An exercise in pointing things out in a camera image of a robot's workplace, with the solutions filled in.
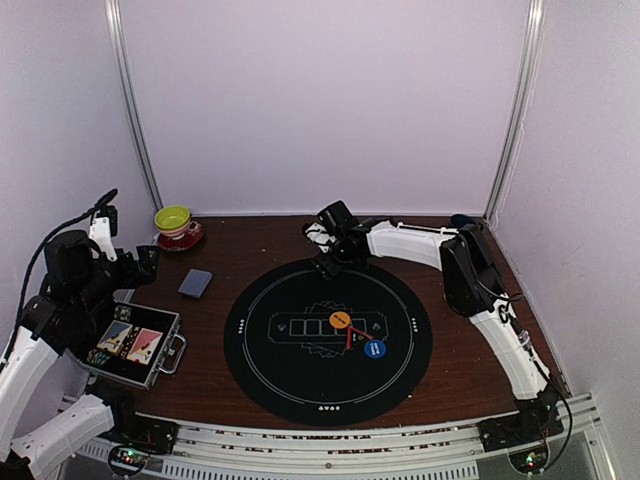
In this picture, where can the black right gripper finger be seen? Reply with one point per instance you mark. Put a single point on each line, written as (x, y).
(343, 265)
(324, 268)

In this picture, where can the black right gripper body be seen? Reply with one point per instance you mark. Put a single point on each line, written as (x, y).
(341, 252)

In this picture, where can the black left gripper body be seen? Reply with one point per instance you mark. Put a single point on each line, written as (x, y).
(126, 280)

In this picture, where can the orange round blind button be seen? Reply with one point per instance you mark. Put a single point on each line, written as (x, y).
(340, 320)

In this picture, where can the red black triangle marker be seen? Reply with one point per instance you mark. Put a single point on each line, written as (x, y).
(356, 337)

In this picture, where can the blue round blind button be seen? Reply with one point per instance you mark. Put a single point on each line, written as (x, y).
(375, 349)

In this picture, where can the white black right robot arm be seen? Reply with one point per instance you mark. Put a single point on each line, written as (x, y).
(473, 289)

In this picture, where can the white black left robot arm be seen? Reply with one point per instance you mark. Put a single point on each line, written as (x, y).
(74, 307)

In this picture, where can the blue playing card deck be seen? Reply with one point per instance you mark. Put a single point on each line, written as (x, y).
(195, 283)

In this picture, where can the green bowl on red saucer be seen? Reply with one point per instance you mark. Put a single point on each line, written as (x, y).
(177, 229)

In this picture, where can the blue card box in case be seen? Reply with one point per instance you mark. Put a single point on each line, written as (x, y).
(113, 339)

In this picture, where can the red card box in case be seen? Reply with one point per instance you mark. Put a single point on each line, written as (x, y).
(144, 346)

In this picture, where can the aluminium poker case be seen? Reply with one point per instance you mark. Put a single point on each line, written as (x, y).
(166, 358)

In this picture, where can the round black poker mat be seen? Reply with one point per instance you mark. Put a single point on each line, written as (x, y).
(286, 357)

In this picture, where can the dark blue enamel mug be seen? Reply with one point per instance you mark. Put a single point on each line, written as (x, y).
(459, 220)

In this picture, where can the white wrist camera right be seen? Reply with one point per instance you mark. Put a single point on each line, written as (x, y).
(317, 234)

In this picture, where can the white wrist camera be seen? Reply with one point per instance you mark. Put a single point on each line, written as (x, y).
(103, 229)
(317, 234)

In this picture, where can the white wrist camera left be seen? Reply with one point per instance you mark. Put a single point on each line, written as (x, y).
(103, 229)

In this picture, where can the aluminium front rail frame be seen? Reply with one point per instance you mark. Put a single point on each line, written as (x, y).
(227, 436)

